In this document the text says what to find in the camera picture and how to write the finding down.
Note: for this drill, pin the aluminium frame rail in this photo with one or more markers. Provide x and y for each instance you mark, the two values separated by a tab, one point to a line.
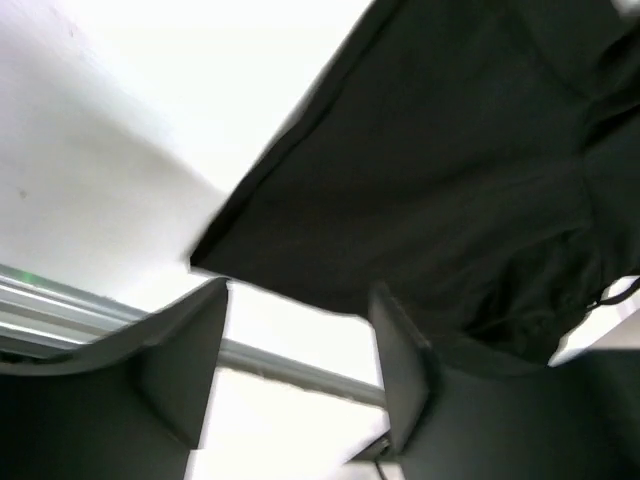
40	317

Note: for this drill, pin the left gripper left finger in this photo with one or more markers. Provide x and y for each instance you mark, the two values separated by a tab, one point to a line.
124	407

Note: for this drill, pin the black shorts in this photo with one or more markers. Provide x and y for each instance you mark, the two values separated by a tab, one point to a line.
481	158

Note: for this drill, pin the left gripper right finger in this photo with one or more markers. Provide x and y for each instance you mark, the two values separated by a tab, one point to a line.
460	410

